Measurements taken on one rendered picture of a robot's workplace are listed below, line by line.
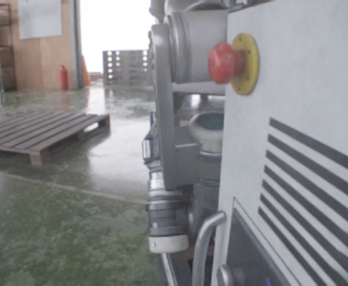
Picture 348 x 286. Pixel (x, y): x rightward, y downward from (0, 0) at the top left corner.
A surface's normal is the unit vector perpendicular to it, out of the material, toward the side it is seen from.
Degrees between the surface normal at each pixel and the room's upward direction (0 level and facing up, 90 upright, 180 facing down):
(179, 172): 106
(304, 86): 90
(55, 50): 90
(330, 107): 90
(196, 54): 101
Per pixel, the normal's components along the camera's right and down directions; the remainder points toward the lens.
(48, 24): -0.26, 0.31
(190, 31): 0.08, -0.11
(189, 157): 0.14, 0.57
